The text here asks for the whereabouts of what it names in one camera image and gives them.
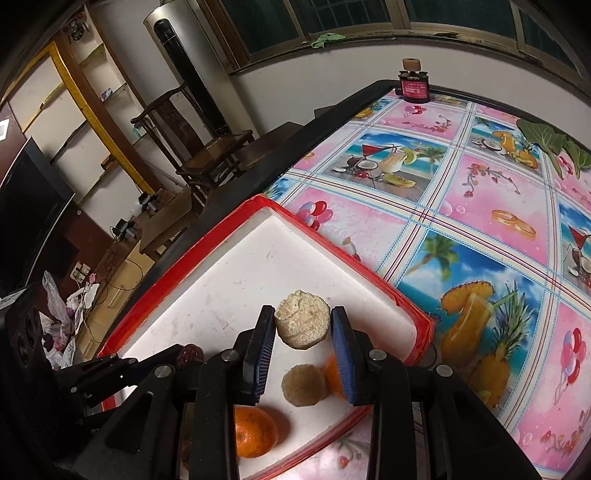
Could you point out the green cloth on windowsill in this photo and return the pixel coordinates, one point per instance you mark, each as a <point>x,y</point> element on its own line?
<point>327,38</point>

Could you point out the green leafy vegetable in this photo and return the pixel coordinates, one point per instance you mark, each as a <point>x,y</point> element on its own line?
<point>553,143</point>

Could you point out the red white rectangular tray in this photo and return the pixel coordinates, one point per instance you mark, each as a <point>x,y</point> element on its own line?
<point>212,297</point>

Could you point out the dark wooden chair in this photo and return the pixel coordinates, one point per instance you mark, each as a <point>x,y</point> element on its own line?
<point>203,166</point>

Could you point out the small orange tangerine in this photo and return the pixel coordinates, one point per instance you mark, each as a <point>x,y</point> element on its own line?
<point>333,379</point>

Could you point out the silver tower air conditioner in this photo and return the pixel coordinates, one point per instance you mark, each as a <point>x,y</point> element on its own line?
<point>175,28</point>

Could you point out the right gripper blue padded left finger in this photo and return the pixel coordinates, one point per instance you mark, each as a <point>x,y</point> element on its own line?
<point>256,364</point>

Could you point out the black television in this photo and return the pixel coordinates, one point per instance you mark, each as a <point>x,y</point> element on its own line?
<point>33,198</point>

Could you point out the white shelf with yellow frame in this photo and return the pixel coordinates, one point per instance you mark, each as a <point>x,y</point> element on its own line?
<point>75,104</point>

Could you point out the white plastic bag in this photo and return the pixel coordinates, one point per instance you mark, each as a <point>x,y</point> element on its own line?
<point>65,320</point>

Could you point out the colourful fruit print tablecloth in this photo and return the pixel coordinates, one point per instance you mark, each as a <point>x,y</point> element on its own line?
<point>448,202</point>

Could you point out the low wooden table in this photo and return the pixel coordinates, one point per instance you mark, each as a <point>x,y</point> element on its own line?
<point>159,229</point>

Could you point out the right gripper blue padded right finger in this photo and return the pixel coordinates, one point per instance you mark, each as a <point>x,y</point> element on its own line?
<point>352,348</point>

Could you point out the dark red jujube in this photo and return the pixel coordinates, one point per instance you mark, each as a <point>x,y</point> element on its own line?
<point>190,354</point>

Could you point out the beige round banana slice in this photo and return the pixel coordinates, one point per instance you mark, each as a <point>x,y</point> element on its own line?
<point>302,320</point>

